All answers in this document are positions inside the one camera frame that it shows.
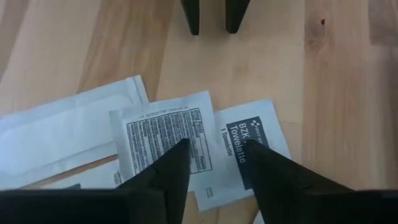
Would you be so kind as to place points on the white BZK antiseptic towelette packet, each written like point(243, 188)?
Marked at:
point(102, 175)
point(224, 174)
point(164, 130)

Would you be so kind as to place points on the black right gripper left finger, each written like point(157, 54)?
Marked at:
point(161, 199)

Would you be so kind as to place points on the plain white paper packet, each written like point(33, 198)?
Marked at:
point(258, 218)

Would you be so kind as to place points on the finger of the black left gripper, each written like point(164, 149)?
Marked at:
point(191, 15)
point(235, 15)

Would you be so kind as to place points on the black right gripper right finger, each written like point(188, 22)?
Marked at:
point(286, 199)

